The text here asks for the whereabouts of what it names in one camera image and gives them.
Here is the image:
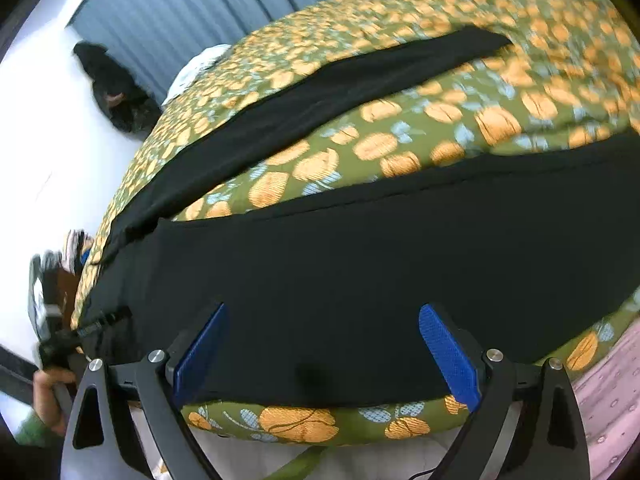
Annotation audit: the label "blue-grey curtain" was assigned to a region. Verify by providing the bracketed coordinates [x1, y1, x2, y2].
[67, 0, 371, 106]

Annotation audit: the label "black bag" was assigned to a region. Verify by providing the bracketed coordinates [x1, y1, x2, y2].
[72, 41, 162, 133]

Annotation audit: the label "pile of clothes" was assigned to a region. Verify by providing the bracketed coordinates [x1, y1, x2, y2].
[60, 230, 97, 277]

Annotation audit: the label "pink patterned sheet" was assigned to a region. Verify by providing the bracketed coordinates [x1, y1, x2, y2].
[570, 320, 640, 461]

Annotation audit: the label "black pants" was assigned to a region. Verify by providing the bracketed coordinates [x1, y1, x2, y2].
[75, 25, 640, 408]

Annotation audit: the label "green orange floral blanket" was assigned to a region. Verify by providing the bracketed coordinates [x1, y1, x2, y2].
[70, 0, 640, 446]

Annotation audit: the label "brown bag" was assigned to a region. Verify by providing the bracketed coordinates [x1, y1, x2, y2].
[54, 267, 82, 313]

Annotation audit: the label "person's left hand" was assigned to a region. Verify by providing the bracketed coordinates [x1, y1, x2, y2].
[32, 367, 77, 436]

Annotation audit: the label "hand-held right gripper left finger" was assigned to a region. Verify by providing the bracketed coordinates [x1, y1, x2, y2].
[59, 301, 232, 480]

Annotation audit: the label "person's left forearm green sleeve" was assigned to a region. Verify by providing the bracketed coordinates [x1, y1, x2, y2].
[14, 407, 66, 450]

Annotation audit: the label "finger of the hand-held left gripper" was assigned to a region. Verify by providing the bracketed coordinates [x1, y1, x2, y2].
[70, 305, 132, 342]

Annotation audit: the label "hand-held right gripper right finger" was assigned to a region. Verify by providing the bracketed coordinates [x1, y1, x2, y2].
[418, 303, 591, 480]

